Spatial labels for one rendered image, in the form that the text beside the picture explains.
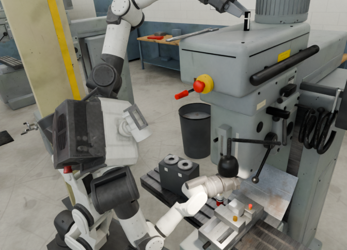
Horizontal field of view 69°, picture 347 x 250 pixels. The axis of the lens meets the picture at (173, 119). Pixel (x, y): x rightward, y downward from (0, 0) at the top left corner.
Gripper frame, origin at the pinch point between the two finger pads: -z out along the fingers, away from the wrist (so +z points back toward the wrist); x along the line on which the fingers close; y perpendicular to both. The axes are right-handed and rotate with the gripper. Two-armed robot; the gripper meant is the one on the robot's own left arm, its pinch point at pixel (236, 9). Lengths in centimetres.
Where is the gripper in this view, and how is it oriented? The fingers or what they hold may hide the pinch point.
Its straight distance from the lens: 96.9
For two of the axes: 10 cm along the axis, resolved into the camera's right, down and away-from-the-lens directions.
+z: -7.6, -6.2, 2.0
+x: -5.3, 4.2, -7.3
